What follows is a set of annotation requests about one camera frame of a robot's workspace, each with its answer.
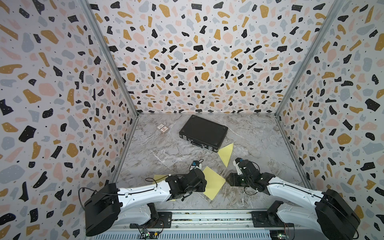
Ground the black hard carrying case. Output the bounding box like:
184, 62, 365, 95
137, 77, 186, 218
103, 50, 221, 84
179, 115, 228, 153

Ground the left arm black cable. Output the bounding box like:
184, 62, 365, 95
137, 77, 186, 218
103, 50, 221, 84
77, 176, 169, 205

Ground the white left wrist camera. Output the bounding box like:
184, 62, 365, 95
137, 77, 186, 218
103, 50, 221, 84
190, 159, 204, 171

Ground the aluminium corner post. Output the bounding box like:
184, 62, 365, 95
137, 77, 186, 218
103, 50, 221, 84
78, 0, 139, 119
275, 0, 345, 120

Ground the aluminium corner post left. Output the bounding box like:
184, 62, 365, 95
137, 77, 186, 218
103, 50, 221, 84
78, 0, 139, 119

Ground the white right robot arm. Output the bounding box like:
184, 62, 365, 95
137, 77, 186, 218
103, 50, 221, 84
226, 158, 361, 240

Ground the playing card box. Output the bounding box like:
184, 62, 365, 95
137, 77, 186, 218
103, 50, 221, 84
157, 124, 169, 134

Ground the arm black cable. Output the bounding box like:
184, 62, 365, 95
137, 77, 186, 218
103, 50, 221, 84
77, 176, 169, 205
268, 182, 360, 232

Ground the aluminium corner post right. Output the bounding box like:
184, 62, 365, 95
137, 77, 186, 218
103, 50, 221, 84
275, 0, 345, 120

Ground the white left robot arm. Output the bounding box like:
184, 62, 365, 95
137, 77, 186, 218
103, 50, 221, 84
84, 168, 207, 237

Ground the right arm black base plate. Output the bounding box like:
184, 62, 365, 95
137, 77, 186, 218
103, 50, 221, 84
251, 211, 294, 228

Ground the aluminium mounting rail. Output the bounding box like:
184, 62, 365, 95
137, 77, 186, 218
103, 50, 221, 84
93, 210, 326, 240

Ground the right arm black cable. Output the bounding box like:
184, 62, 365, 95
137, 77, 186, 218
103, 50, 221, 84
268, 182, 360, 232

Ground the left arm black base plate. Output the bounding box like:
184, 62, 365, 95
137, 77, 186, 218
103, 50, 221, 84
130, 212, 173, 229

